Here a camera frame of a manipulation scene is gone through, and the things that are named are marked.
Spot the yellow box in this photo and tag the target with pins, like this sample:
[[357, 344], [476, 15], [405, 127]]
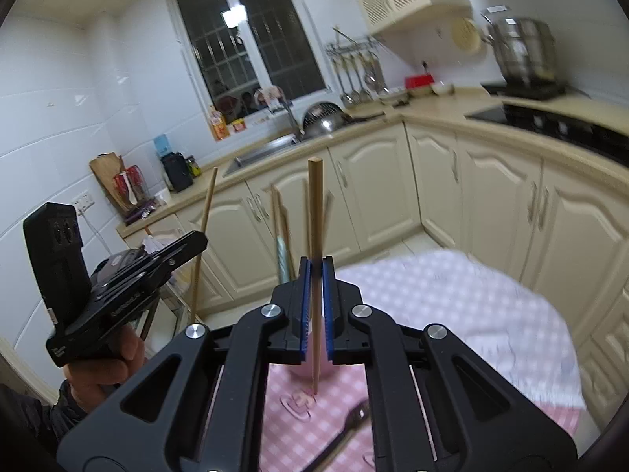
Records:
[[238, 124]]

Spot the pink cup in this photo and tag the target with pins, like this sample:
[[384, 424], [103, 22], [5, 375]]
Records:
[[302, 371]]

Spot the pale checkered cloth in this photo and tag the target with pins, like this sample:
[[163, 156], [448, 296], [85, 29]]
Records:
[[467, 314]]

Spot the white bowl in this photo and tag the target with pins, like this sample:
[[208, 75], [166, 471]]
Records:
[[443, 88]]

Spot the plastic bag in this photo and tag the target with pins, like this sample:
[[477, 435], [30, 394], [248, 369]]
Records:
[[155, 246]]

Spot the cream base cabinets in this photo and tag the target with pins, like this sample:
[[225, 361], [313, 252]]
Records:
[[383, 182]]

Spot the black gas stove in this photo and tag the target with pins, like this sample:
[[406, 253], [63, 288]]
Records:
[[550, 113]]

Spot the steel wok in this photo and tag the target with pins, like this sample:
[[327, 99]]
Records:
[[324, 120]]

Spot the red and white holder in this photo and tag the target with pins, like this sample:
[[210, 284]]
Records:
[[130, 184]]

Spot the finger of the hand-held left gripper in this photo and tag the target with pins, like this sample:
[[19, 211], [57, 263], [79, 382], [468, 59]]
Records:
[[147, 275], [184, 242]]

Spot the blue box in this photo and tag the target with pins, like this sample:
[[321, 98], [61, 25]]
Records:
[[163, 146]]

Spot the person's left forearm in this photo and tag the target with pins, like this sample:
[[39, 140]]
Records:
[[39, 427]]

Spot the person's left hand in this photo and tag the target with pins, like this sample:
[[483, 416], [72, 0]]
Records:
[[98, 378]]

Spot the round beige wall hanging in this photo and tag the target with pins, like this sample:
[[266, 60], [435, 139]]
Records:
[[466, 35]]

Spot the barred window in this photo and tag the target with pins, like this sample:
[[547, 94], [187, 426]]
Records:
[[245, 34]]

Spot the hanging utensil rack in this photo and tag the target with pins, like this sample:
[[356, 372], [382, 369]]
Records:
[[356, 64]]

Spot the stainless steel pot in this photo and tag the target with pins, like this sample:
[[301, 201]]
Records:
[[523, 49]]

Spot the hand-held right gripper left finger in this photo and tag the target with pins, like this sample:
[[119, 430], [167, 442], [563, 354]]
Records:
[[304, 305]]

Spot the light blue knife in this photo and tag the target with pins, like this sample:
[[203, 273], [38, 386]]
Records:
[[284, 260]]

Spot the steel sink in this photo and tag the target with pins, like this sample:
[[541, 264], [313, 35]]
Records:
[[265, 155]]

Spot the orange packet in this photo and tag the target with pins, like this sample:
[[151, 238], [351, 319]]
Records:
[[219, 124]]

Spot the black countertop appliance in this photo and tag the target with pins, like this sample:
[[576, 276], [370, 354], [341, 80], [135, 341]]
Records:
[[177, 174]]

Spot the beige countertop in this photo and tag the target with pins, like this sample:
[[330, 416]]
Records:
[[442, 108]]

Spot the red container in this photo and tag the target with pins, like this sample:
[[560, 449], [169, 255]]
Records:
[[420, 84]]

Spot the pink checkered tablecloth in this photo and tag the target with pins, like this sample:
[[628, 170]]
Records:
[[344, 388]]

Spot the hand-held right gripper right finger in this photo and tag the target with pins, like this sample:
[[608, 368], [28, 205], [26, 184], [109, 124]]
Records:
[[328, 305]]

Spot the wall socket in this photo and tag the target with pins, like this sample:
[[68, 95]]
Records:
[[84, 202]]

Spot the kitchen faucet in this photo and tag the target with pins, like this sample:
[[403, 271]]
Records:
[[293, 118]]

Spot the wooden cutting board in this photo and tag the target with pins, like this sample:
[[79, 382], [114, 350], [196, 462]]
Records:
[[108, 177]]

